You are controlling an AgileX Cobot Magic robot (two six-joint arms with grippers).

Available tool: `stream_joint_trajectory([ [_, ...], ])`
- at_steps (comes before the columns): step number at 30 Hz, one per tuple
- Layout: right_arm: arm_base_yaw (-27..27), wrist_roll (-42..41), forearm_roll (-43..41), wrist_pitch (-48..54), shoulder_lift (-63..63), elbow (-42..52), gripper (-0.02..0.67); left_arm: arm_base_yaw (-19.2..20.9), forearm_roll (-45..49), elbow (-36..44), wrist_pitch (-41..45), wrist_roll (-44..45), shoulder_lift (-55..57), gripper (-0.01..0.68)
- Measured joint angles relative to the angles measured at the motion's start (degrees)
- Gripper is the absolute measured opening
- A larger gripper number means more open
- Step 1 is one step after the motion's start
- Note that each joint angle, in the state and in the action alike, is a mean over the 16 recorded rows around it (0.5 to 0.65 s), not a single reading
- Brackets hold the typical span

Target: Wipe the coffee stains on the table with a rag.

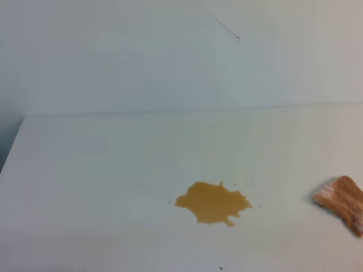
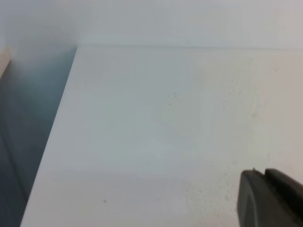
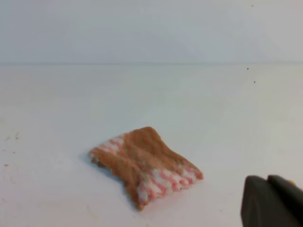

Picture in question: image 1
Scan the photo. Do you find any orange and white rag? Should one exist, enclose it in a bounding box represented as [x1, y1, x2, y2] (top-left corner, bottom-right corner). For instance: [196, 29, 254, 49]
[312, 176, 362, 238]

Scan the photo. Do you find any brown coffee stain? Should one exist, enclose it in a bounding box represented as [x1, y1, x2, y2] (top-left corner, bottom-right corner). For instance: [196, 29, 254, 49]
[174, 181, 253, 227]

